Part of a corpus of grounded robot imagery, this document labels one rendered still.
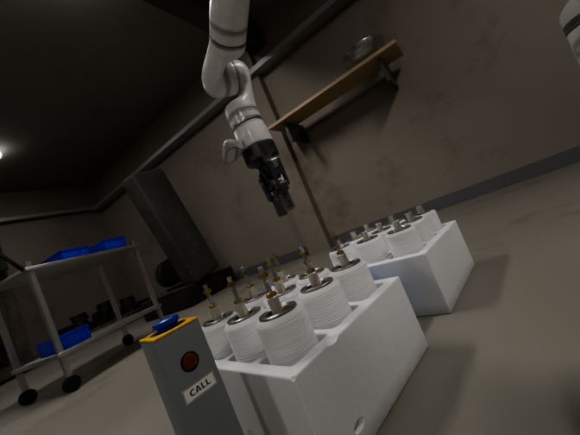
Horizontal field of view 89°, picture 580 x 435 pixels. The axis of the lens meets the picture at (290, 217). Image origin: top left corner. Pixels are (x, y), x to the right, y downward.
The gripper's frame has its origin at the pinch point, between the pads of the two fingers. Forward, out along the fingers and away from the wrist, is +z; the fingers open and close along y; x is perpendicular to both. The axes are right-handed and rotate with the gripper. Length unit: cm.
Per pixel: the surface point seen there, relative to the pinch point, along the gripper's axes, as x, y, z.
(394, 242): -33.0, 19.7, 20.8
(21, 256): 300, 531, -152
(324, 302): 1.6, -3.3, 20.7
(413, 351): -13.8, 1.1, 40.6
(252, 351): 17.6, 1.6, 23.7
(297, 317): 8.6, -8.4, 19.5
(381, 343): -5.8, -3.5, 33.1
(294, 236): -89, 310, 7
